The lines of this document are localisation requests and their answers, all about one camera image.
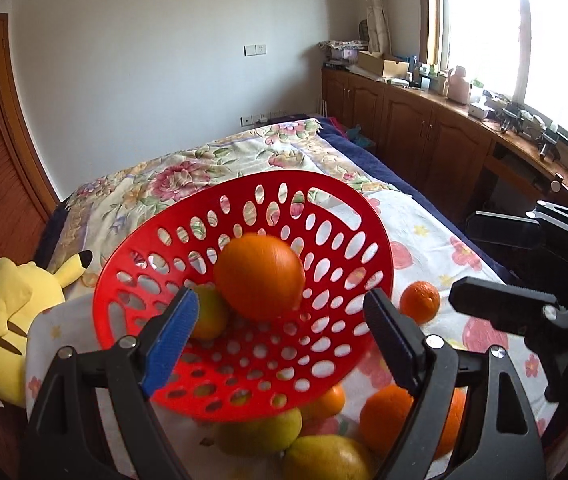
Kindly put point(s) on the yellow plush toy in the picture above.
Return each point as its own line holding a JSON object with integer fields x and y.
{"x": 19, "y": 300}

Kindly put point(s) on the teal cloth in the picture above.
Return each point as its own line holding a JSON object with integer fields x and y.
{"x": 355, "y": 133}

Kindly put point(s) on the cardboard box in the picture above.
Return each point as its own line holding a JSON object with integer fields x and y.
{"x": 379, "y": 63}

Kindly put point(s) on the white wall switch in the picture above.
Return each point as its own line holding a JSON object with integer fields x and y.
{"x": 254, "y": 49}

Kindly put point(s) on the black device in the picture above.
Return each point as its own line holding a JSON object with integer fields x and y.
{"x": 549, "y": 142}
{"x": 511, "y": 117}

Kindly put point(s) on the floral cloth pile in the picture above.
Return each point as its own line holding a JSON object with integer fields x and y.
{"x": 341, "y": 49}

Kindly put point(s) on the large yellow-green citrus fruit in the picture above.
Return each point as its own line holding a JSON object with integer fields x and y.
{"x": 329, "y": 460}

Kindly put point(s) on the small tangerine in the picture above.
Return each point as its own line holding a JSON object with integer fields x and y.
{"x": 420, "y": 302}

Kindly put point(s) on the grey fan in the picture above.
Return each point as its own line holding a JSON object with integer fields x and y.
{"x": 364, "y": 30}

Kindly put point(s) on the small yellow fruit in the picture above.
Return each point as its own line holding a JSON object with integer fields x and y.
{"x": 212, "y": 316}

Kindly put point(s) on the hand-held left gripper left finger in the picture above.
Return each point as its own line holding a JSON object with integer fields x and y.
{"x": 174, "y": 342}

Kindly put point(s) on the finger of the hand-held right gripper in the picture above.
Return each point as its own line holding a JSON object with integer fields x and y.
{"x": 499, "y": 305}
{"x": 504, "y": 230}

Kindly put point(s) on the patterned curtain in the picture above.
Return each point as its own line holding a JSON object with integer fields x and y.
{"x": 376, "y": 10}

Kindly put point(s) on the large orange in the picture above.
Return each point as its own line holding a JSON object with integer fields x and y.
{"x": 259, "y": 277}

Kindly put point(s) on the window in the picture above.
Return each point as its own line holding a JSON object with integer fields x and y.
{"x": 484, "y": 25}

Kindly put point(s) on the pink kettle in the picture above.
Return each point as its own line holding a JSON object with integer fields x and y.
{"x": 458, "y": 85}

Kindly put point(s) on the yellow pear with stem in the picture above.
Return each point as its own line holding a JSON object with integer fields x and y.
{"x": 259, "y": 432}

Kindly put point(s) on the white flower-print sheet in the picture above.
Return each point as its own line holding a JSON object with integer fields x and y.
{"x": 419, "y": 240}

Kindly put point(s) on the red perforated plastic basket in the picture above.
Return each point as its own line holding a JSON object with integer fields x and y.
{"x": 284, "y": 352}

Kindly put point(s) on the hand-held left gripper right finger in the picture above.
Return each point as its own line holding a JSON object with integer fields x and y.
{"x": 396, "y": 342}

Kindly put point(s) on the small white box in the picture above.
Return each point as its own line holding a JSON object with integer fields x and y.
{"x": 480, "y": 110}

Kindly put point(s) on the white wall socket row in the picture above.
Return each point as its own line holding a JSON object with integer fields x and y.
{"x": 247, "y": 120}

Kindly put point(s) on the wooden cabinet row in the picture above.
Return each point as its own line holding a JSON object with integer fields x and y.
{"x": 404, "y": 120}

